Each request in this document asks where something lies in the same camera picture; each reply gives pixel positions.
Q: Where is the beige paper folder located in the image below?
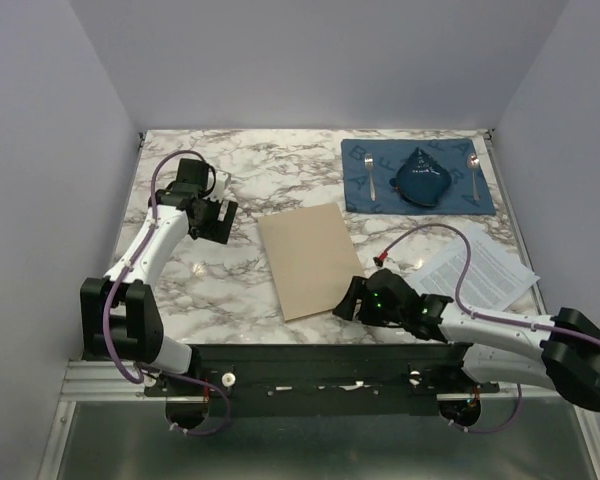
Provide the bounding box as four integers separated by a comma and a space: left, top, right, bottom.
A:
258, 203, 364, 322

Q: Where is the printed white paper sheet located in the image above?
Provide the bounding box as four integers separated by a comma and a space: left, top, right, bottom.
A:
408, 224, 539, 311

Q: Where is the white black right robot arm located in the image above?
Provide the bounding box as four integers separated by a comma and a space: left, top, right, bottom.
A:
333, 269, 600, 412

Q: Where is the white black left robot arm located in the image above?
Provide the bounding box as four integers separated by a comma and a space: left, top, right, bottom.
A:
80, 150, 238, 395

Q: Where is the dark blue ceramic dish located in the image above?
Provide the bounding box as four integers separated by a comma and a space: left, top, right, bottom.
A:
390, 148, 452, 208

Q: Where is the silver fork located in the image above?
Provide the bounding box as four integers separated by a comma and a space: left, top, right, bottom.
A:
364, 153, 376, 202

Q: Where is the blue cloth placemat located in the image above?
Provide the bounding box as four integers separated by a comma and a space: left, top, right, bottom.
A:
340, 138, 496, 216

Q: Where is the silver spoon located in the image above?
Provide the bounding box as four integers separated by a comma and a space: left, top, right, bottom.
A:
467, 153, 481, 202

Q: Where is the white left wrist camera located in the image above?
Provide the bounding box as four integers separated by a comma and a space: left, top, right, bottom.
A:
208, 170, 232, 201

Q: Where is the black mounting base rail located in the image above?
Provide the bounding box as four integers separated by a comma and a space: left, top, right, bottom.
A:
145, 344, 478, 418

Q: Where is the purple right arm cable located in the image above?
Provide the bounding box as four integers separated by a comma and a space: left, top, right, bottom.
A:
373, 223, 600, 436

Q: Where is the aluminium frame rail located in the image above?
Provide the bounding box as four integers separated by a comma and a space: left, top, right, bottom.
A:
60, 361, 145, 402

